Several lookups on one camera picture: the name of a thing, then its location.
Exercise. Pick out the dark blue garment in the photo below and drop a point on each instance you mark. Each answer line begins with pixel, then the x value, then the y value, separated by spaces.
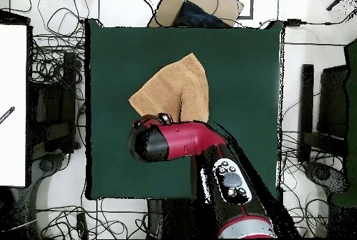
pixel 195 16

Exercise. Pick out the cardboard box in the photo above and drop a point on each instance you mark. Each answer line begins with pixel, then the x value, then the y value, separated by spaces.
pixel 167 11

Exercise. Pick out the black power strip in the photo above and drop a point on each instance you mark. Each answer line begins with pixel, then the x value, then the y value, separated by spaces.
pixel 81 226

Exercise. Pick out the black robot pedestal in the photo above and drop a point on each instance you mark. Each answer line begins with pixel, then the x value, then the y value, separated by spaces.
pixel 173 217

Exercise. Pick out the grey swivel base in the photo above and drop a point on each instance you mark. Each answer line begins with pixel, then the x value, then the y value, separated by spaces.
pixel 323 174
pixel 46 164

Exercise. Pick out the green fabric drape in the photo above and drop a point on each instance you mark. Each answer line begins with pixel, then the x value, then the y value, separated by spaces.
pixel 352 111

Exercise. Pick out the dark green table cloth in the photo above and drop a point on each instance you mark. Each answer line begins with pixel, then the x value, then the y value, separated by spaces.
pixel 237 69

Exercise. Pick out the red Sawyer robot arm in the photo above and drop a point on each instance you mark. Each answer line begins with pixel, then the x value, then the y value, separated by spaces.
pixel 189 139

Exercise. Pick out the black strip label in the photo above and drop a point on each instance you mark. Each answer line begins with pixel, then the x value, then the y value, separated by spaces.
pixel 7 115

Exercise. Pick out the grey square frame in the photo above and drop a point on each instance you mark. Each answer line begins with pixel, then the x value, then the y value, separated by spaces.
pixel 251 0

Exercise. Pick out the black power adapter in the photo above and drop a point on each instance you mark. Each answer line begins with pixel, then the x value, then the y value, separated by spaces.
pixel 293 22

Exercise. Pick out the white panel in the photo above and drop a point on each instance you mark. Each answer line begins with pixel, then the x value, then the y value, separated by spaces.
pixel 12 83

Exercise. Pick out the tan terry towel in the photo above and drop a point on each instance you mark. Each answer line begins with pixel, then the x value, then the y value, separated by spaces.
pixel 173 89

